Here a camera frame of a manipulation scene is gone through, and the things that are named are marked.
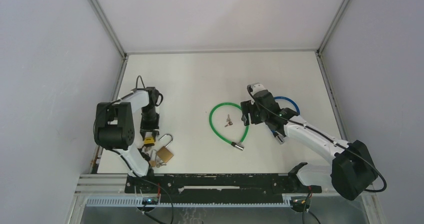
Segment large brass padlock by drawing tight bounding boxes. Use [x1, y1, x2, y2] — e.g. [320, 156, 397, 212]
[157, 134, 174, 164]

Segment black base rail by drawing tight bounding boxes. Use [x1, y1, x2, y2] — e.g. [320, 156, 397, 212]
[124, 173, 322, 205]

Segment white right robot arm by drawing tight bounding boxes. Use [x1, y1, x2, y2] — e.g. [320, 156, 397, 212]
[240, 90, 382, 201]

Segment green lock silver keys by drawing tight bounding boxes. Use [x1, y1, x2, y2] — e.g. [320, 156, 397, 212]
[225, 114, 233, 127]

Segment small brass padlock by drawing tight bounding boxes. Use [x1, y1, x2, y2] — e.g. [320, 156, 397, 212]
[149, 149, 157, 168]

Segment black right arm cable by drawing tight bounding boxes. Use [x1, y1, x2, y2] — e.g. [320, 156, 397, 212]
[246, 85, 388, 194]

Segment blue cable lock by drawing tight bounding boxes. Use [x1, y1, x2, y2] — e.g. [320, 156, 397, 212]
[272, 96, 300, 145]

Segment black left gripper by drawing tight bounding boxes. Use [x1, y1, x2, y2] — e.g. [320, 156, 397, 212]
[139, 105, 159, 140]

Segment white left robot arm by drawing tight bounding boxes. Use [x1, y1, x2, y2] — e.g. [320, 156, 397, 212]
[93, 87, 164, 193]

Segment green cable lock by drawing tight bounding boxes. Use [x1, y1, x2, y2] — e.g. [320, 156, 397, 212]
[208, 102, 250, 151]

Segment yellow tag padlock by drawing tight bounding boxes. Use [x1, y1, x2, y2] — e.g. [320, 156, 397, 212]
[143, 137, 156, 148]

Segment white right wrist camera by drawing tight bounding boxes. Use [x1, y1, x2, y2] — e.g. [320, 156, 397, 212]
[247, 83, 266, 96]

